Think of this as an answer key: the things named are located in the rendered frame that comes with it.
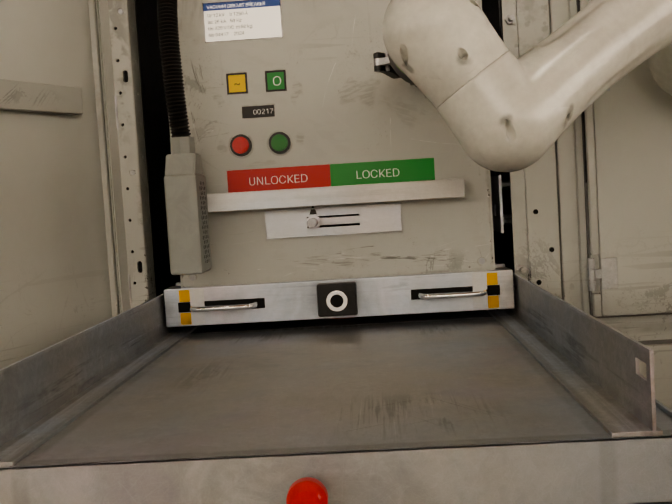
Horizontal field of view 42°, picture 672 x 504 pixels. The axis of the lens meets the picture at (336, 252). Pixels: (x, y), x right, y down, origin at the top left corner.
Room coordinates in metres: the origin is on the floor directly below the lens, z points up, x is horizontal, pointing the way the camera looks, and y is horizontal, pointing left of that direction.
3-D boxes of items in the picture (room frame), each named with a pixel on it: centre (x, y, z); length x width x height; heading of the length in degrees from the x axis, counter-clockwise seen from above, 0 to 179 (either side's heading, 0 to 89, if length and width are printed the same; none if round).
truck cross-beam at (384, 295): (1.38, 0.00, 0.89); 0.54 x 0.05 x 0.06; 87
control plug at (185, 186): (1.30, 0.21, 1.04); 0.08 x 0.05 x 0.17; 177
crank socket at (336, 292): (1.34, 0.00, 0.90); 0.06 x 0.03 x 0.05; 87
